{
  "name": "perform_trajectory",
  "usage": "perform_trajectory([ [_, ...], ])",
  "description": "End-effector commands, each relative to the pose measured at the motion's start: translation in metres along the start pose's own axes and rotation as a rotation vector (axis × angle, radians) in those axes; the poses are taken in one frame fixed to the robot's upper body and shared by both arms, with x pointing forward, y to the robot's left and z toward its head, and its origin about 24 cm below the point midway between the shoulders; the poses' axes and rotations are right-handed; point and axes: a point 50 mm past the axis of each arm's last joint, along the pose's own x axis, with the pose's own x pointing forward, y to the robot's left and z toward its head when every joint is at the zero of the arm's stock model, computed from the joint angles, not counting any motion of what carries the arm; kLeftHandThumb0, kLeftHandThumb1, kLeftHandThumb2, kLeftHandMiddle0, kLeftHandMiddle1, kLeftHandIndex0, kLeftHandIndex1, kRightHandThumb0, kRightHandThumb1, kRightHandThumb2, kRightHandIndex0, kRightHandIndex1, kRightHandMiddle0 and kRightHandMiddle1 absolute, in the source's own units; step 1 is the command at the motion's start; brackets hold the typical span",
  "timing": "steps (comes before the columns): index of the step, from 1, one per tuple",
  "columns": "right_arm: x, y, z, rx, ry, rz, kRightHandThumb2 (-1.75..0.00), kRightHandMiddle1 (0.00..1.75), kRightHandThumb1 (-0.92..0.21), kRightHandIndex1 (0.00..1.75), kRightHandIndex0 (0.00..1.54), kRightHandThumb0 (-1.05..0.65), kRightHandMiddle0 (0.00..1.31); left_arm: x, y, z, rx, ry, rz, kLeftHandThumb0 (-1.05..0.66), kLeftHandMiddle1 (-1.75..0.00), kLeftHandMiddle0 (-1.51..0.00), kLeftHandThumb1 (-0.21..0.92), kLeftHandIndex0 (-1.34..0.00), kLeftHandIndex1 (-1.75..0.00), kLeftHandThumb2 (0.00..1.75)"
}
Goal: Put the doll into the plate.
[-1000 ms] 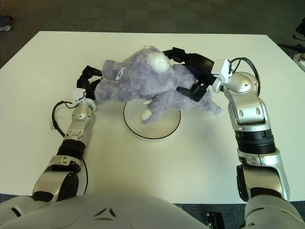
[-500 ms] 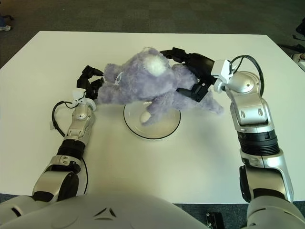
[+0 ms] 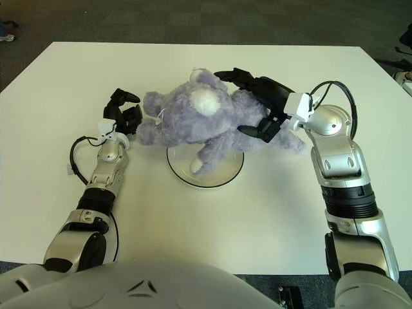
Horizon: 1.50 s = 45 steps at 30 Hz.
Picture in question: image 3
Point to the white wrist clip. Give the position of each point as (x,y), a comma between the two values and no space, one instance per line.
(299,104)
(105,126)

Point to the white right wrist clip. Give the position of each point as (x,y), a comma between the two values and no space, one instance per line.
(299,104)

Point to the white sneaker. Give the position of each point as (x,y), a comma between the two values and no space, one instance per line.
(7,37)

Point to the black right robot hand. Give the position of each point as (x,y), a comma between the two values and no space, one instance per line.
(270,90)

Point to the black office chair part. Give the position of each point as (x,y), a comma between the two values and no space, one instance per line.
(407,35)

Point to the white plate black rim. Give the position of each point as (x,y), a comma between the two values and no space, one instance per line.
(222,175)

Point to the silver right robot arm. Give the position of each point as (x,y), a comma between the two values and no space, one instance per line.
(341,161)

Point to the black chair base leg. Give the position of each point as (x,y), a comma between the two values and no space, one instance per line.
(394,63)

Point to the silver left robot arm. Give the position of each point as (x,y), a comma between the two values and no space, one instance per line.
(106,167)

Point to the purple plush bear doll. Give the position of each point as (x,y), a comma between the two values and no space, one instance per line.
(183,116)

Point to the black bracket box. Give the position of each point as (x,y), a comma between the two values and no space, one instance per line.
(289,296)

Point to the silver robot torso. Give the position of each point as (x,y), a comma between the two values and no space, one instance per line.
(161,283)

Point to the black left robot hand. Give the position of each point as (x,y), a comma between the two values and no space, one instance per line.
(132,120)

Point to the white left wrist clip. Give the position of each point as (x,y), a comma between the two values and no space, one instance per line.
(105,126)

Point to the blue jeans leg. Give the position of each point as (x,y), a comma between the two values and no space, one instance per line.
(2,28)

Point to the white furniture edge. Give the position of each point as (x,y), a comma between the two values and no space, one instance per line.
(407,88)

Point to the black chair base foot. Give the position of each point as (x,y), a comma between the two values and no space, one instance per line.
(11,23)

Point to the light shoe with dark trim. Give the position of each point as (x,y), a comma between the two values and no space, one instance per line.
(404,76)

